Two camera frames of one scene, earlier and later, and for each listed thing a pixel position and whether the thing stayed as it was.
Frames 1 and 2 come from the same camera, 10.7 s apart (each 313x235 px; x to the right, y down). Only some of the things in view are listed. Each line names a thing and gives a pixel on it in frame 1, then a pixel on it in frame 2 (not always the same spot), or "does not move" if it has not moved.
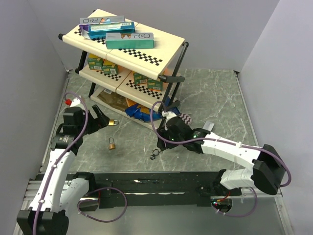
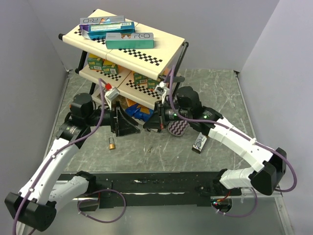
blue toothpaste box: [99, 31] does not move
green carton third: [139, 79] does not move
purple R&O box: [84, 22] does not move
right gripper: [163, 132] → [157, 121]
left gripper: [100, 122] → [123, 125]
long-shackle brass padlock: [112, 145] does not move
